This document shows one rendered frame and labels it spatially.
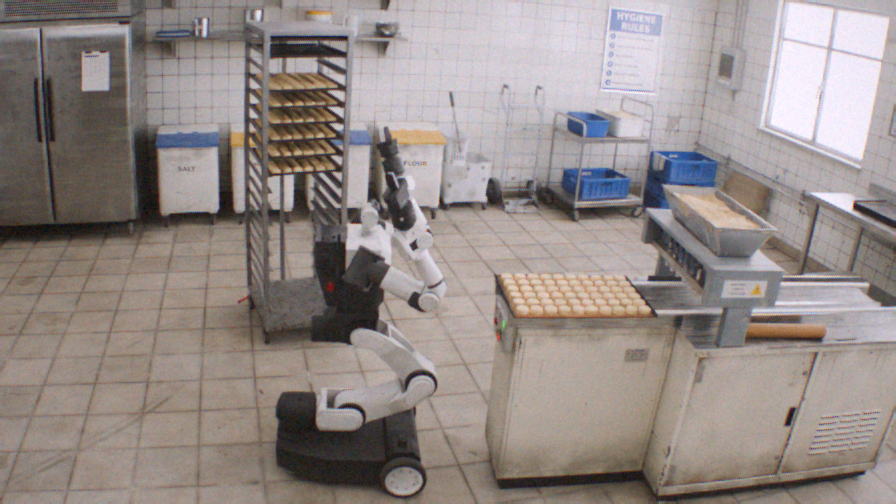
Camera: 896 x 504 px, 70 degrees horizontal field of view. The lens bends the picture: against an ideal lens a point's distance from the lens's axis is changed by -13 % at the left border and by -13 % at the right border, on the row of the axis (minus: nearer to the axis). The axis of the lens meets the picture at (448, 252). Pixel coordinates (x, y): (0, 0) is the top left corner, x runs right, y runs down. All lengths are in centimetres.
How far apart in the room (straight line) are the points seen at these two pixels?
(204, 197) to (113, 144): 93
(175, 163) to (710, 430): 458
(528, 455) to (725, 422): 87
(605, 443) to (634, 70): 503
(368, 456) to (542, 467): 76
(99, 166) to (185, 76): 125
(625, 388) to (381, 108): 433
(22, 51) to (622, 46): 550
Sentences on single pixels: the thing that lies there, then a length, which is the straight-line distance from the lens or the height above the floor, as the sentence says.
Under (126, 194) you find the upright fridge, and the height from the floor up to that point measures 39.
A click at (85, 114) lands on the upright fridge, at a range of 588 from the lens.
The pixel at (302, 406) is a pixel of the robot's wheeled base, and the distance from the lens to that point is 322.
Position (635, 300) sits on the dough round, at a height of 92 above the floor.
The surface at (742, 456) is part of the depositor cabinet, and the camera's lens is 342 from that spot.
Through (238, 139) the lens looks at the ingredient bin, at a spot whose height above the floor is 73.
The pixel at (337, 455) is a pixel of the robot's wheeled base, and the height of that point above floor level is 17.
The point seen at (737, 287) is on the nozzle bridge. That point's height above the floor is 111.
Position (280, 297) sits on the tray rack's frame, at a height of 15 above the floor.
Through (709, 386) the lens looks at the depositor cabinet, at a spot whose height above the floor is 65.
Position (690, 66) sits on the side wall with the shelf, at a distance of 802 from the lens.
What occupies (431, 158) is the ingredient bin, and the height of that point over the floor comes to 57.
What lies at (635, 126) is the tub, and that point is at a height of 91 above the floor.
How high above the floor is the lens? 213
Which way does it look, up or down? 22 degrees down
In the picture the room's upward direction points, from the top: 4 degrees clockwise
